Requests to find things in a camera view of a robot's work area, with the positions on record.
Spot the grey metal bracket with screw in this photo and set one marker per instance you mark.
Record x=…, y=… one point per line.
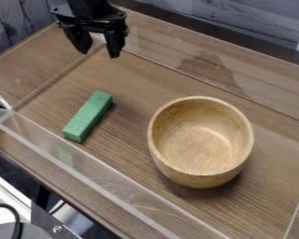
x=47, y=227

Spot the green rectangular block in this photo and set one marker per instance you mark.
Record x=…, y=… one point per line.
x=86, y=116

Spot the brown wooden bowl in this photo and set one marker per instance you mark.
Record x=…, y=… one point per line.
x=200, y=141

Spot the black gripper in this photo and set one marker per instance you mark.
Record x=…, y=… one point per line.
x=82, y=16

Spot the clear acrylic front wall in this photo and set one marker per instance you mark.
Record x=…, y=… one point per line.
x=102, y=193

